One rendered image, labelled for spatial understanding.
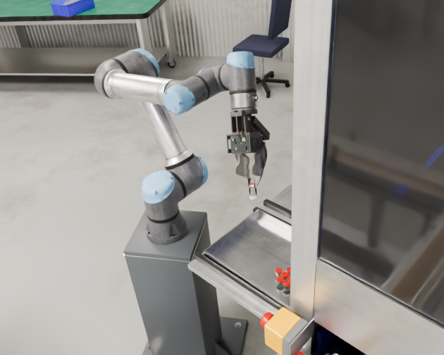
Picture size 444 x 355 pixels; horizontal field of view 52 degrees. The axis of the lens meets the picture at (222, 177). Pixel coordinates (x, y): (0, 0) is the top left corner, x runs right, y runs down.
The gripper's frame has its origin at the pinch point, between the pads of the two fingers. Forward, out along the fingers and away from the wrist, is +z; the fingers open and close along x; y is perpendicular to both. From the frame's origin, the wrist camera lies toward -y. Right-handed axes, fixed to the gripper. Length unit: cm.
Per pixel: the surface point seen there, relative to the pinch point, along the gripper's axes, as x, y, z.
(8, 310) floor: -166, -28, 73
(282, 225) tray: -1.0, -21.0, 17.8
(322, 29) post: 37, 47, -29
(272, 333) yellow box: 15.2, 26.3, 31.0
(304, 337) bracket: 20.8, 21.6, 33.0
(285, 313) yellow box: 16.6, 21.4, 28.0
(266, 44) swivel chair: -118, -283, -90
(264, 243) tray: -4.6, -14.2, 22.1
